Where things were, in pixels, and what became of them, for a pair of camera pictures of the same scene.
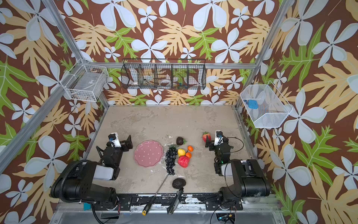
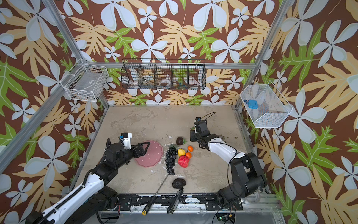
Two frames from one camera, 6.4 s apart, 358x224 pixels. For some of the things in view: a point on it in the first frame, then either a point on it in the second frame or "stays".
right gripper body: (212, 147) to (195, 136)
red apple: (183, 161) stays
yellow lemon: (181, 152) stays
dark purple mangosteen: (179, 141) stays
